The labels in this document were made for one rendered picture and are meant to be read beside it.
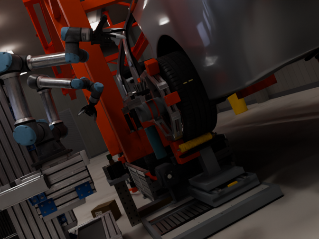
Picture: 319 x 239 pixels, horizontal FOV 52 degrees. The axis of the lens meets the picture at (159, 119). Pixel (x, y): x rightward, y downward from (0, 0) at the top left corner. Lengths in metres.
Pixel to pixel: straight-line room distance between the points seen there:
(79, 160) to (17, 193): 0.38
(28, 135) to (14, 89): 0.27
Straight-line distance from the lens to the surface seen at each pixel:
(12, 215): 2.30
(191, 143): 2.28
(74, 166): 2.03
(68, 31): 1.86
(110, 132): 4.65
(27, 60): 2.09
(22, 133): 1.93
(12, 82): 1.98
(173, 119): 2.13
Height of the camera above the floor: 0.78
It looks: 1 degrees down
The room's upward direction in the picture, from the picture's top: 23 degrees counter-clockwise
